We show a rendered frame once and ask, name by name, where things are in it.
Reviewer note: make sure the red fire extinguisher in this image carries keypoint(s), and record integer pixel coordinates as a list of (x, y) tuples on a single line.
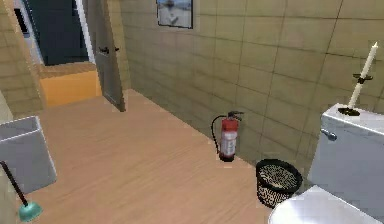
[(229, 138)]

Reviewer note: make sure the grey room door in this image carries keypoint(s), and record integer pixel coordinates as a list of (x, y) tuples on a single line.
[(108, 66)]

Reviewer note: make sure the black mesh waste bin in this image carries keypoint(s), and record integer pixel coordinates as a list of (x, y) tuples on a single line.
[(277, 181)]

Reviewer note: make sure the white toilet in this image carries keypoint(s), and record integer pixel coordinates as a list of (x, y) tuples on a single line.
[(350, 166)]

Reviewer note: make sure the grey square bin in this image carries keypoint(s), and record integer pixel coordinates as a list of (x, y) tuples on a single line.
[(25, 155)]

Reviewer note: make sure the white candle on black holder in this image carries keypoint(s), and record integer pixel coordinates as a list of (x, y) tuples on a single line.
[(361, 78)]

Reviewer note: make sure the framed wall picture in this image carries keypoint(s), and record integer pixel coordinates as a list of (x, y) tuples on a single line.
[(175, 12)]

